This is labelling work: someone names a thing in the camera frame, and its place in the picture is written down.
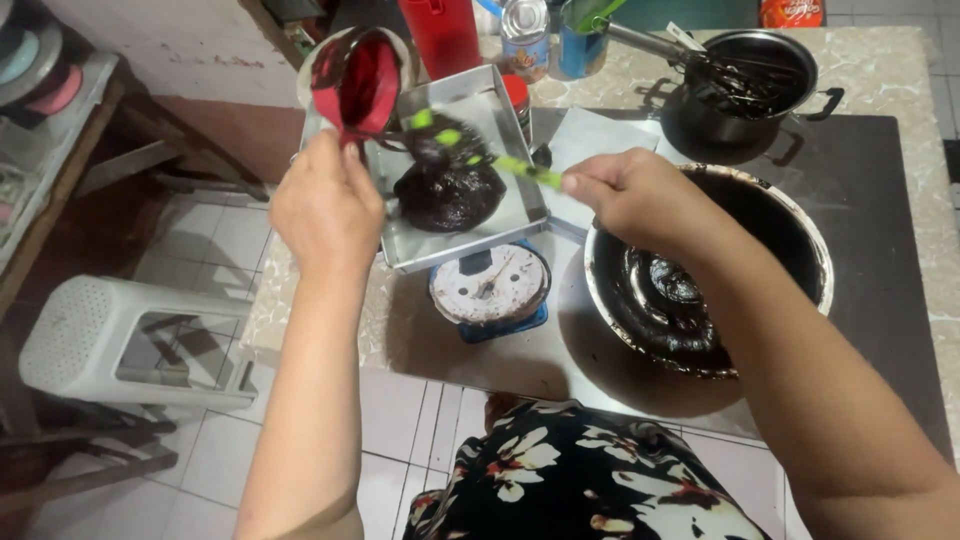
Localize dark chocolate batter blob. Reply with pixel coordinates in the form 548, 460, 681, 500
393, 114, 508, 234

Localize white plastic stool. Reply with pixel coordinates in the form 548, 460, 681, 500
18, 274, 259, 412

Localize wire whisk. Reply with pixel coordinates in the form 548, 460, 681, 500
600, 21, 805, 114

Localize square metal baking pan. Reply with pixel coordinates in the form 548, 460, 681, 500
298, 64, 552, 274

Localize person's right hand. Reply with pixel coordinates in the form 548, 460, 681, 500
561, 147, 723, 255

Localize floral black dress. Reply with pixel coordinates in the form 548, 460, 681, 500
402, 399, 774, 540

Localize orange snack packet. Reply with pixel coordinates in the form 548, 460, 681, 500
759, 0, 826, 30

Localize red plastic container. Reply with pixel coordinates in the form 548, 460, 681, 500
397, 0, 483, 81

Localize person's left hand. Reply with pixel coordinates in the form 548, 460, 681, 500
268, 129, 388, 280

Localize wooden shelf with plates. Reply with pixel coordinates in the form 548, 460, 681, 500
0, 0, 127, 316

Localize black cooking pot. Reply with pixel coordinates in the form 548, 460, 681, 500
654, 30, 846, 148

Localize red measuring cup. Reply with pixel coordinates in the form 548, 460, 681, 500
310, 28, 403, 145

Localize silver tin can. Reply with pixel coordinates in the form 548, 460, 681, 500
499, 0, 552, 84

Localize blue tin can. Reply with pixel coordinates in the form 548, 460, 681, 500
556, 0, 612, 81

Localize white dial kitchen scale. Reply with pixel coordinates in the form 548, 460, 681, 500
428, 240, 553, 345

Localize green silicone spatula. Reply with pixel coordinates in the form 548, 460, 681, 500
408, 108, 565, 192

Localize red lidded jar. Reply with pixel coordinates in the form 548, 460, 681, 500
501, 73, 534, 147

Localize large steel mixing bowl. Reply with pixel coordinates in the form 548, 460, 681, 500
583, 163, 835, 381

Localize white parchment paper sheet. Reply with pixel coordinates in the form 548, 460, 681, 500
546, 106, 663, 241

